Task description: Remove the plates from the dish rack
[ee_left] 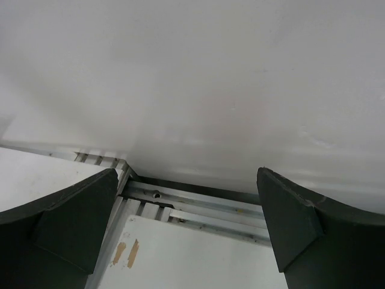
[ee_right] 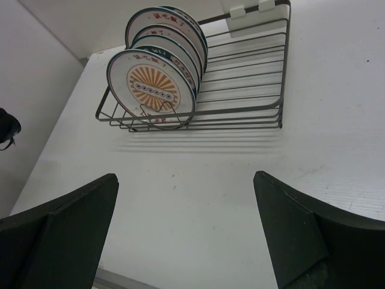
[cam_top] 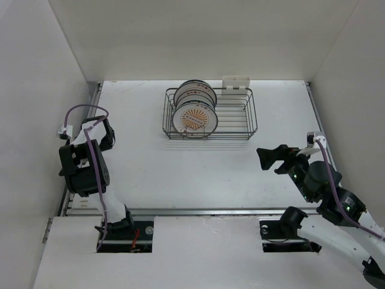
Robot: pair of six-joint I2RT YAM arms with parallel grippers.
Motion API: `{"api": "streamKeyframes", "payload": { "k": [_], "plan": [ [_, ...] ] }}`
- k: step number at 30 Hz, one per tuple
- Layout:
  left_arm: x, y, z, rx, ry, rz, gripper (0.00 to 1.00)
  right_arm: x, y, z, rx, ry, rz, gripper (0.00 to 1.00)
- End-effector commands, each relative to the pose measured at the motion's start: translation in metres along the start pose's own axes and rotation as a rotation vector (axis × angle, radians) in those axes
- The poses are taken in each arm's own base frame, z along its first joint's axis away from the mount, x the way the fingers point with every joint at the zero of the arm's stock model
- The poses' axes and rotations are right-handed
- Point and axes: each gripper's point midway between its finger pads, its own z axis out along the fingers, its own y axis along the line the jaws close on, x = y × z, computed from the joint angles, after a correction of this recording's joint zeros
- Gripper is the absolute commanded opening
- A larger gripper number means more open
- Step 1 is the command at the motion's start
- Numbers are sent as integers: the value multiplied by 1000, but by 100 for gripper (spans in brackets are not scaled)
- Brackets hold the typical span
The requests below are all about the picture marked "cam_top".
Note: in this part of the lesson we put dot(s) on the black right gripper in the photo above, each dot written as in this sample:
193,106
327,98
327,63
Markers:
267,156

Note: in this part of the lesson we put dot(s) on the orange sunburst plate front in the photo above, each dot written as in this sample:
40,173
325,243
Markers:
195,120

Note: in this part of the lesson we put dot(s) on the orange sunburst plate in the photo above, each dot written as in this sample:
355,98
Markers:
195,84
195,120

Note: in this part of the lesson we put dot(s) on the green rim lettered plate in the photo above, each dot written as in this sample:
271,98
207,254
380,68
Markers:
195,95

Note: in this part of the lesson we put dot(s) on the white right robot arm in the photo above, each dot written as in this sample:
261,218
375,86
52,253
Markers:
349,231

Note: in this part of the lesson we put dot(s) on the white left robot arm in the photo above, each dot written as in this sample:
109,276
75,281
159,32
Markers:
86,175

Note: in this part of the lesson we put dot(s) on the white plastic cutlery holder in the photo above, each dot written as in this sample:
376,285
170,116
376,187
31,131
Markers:
233,85

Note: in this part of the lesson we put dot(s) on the metal wire dish rack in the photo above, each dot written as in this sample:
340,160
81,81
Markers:
233,117

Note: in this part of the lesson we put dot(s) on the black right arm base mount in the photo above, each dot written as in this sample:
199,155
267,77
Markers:
274,240

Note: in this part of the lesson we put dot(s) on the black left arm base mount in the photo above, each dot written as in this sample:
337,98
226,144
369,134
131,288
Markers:
137,240

